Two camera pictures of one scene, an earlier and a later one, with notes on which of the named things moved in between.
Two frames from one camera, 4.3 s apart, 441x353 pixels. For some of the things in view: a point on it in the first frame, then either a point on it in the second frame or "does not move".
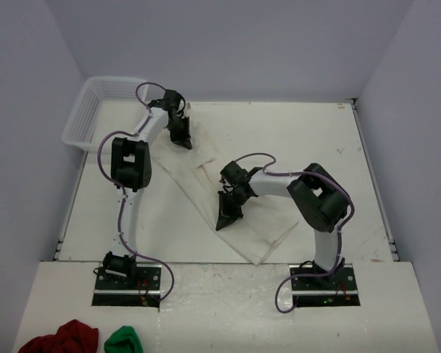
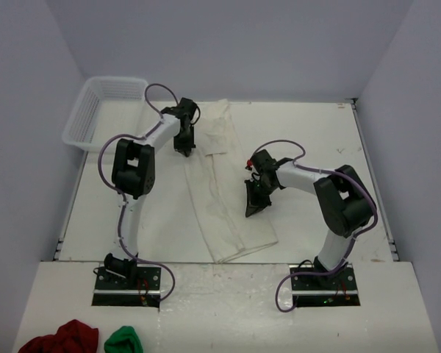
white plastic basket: [106, 108] does not move
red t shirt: [73, 337] does not move
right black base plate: [312, 288] does not move
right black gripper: [228, 215] → [255, 204]
